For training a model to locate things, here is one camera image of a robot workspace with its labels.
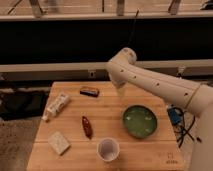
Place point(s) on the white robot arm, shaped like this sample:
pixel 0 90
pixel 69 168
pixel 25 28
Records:
pixel 196 98

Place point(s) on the white tube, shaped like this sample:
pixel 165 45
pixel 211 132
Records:
pixel 56 106

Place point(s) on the green round plate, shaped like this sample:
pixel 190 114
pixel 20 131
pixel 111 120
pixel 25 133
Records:
pixel 139 121

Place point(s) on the blue connector box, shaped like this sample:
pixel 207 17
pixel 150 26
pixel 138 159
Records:
pixel 174 117

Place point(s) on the white rectangular sponge block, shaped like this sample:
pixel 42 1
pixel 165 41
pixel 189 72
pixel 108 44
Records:
pixel 59 143

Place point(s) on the grey metal rail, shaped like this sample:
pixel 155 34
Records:
pixel 101 65

